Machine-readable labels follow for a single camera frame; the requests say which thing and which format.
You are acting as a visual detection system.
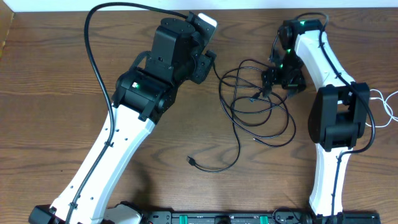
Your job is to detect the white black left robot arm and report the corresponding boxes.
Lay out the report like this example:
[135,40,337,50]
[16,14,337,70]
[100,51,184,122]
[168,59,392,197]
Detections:
[28,13,217,223]

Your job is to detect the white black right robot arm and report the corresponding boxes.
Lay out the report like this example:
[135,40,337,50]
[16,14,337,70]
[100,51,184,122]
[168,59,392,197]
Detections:
[262,18,370,223]

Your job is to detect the black usb cable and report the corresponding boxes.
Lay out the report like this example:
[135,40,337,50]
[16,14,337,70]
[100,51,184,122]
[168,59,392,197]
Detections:
[185,67,274,174]

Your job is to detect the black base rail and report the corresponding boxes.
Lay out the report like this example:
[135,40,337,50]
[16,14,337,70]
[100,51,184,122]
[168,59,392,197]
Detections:
[102,201,382,224]

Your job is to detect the white usb cable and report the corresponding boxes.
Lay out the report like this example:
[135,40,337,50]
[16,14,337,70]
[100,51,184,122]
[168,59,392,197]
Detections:
[365,88,398,128]

